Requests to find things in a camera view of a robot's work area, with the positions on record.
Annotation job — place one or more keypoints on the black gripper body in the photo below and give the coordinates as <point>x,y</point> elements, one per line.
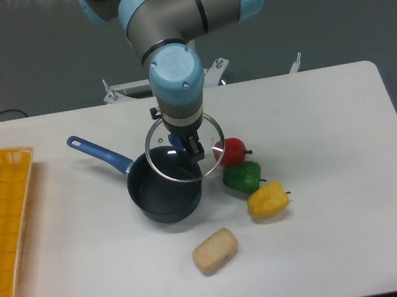
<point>185,128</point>

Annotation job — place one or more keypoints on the glass lid blue knob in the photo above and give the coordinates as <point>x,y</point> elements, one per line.
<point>185,159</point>

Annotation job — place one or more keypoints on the red toy bell pepper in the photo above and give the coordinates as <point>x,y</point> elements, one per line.
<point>232,152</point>

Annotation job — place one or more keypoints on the beige toy bread block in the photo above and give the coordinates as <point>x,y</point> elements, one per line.
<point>215,250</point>

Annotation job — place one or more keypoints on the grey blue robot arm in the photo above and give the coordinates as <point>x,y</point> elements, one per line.
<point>159,32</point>

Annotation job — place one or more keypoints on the green toy bell pepper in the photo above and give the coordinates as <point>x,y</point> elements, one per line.
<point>244,176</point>

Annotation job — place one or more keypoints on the yellow toy bell pepper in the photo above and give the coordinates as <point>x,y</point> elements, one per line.
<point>268,200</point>

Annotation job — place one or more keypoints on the dark saucepan blue handle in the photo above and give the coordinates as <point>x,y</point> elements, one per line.
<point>159,199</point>

